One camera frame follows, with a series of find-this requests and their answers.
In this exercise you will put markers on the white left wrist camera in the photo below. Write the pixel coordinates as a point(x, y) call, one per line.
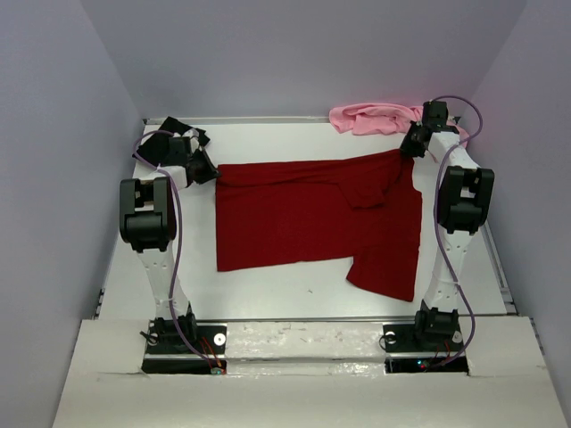
point(193, 135)

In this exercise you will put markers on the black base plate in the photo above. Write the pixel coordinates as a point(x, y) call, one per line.
point(169, 355)
point(404, 354)

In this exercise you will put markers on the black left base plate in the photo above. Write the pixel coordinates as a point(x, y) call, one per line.
point(169, 355)

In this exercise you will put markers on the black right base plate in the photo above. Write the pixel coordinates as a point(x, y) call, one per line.
point(404, 354)

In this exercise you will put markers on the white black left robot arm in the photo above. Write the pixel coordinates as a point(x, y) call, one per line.
point(151, 224)

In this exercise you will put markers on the red t shirt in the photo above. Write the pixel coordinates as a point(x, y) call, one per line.
point(365, 208)

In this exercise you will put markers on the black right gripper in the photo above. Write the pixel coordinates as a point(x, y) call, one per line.
point(407, 146)

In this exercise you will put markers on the pink t shirt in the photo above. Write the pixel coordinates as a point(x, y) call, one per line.
point(363, 119)

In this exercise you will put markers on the black folded t shirt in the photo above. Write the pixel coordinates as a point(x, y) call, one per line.
point(155, 148)

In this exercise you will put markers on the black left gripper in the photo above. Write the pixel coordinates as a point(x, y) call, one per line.
point(211, 172)

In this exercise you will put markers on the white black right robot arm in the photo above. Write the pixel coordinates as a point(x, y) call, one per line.
point(462, 196)

